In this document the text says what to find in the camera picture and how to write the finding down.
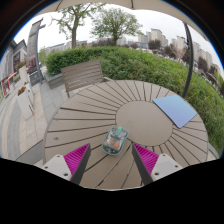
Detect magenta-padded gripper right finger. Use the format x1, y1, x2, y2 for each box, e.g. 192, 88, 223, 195
131, 143, 184, 186

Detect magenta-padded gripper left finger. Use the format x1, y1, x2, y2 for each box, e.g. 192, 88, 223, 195
42, 143, 92, 186

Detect transparent teal computer mouse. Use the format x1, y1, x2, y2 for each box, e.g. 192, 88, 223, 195
101, 125, 130, 156

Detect blue rectangular mouse pad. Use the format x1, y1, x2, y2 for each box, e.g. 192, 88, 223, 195
152, 94, 198, 129

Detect white planter box with flowers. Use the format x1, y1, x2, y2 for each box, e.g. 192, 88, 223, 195
15, 85, 35, 120
14, 60, 30, 86

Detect grey slatted outdoor chair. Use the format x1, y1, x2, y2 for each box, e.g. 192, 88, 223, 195
60, 59, 113, 98

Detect green trimmed hedge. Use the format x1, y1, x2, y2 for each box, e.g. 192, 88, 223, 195
44, 45, 224, 155

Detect curved black umbrella pole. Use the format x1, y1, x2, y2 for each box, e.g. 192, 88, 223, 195
181, 21, 195, 99

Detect storefront building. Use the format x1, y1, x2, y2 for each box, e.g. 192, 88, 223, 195
0, 39, 28, 99

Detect tall grey sign pillar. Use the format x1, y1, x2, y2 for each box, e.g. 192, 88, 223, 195
25, 18, 46, 87

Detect distant high-rise buildings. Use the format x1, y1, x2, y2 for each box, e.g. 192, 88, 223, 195
137, 28, 221, 76

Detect sparse-leaved tree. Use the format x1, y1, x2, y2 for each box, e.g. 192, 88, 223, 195
49, 3, 105, 49

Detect round-crowned leafy tree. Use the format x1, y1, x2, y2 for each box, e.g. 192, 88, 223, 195
90, 8, 144, 46

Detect beige umbrella canopy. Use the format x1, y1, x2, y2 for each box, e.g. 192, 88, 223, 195
36, 0, 208, 41

